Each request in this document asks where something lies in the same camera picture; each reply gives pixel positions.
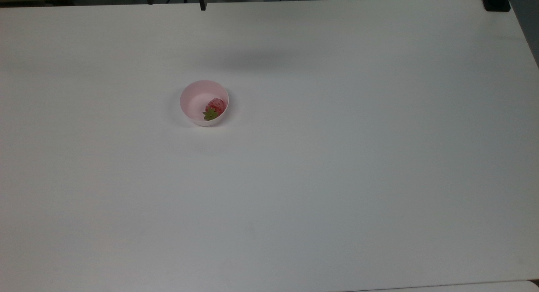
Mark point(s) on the black table clamp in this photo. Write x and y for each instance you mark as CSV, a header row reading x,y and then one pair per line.
x,y
496,2

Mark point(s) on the pink plastic bowl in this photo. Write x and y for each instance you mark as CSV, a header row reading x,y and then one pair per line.
x,y
194,102

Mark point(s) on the red strawberry with green leaves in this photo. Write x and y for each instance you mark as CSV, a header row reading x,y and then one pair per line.
x,y
214,107

